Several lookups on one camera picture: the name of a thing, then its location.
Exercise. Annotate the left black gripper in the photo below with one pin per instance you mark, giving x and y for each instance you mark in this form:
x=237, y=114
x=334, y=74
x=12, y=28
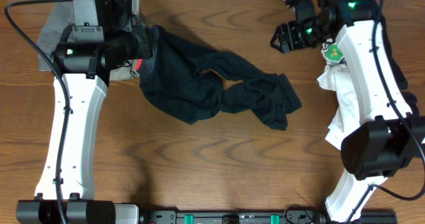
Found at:
x=143, y=38

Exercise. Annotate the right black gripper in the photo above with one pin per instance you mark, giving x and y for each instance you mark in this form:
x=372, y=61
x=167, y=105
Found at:
x=288, y=35

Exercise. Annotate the black leggings red waistband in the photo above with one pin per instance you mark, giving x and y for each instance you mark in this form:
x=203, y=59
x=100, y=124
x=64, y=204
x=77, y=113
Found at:
x=191, y=82

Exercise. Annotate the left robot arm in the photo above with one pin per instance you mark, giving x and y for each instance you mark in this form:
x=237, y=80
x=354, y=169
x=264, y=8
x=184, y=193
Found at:
x=102, y=37

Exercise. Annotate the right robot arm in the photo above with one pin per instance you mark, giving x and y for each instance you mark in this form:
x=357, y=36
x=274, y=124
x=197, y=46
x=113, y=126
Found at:
x=389, y=134

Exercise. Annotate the folded beige garment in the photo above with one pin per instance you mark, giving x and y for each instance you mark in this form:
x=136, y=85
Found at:
x=123, y=73

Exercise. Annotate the folded gray pants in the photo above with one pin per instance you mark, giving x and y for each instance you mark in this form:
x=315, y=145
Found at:
x=57, y=26

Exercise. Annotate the black t-shirt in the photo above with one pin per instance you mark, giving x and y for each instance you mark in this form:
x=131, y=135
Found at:
x=400, y=79

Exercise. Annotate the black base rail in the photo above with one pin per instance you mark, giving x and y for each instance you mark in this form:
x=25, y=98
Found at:
x=232, y=217

